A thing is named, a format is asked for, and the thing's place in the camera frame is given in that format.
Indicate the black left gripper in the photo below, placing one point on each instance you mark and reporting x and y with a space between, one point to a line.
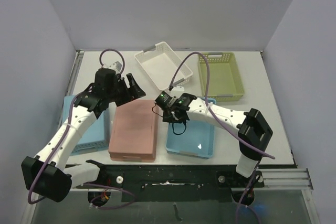
136 92

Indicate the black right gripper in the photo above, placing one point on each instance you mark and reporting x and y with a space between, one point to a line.
170 114

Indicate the pink plastic basket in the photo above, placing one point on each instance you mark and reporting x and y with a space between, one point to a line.
134 132

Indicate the light blue plastic basket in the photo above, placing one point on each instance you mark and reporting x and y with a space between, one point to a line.
97 136

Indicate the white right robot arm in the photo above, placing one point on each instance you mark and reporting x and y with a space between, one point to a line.
250 128

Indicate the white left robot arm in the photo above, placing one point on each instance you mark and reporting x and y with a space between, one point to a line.
46 173

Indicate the white plastic basket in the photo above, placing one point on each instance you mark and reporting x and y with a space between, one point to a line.
161 64

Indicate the yellow-green plastic basket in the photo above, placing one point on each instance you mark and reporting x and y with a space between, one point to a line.
222 73

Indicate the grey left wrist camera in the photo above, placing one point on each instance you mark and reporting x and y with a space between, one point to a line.
116 66

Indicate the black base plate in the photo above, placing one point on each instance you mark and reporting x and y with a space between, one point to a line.
168 183

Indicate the aluminium table frame rail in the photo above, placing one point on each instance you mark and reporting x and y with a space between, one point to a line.
286 179

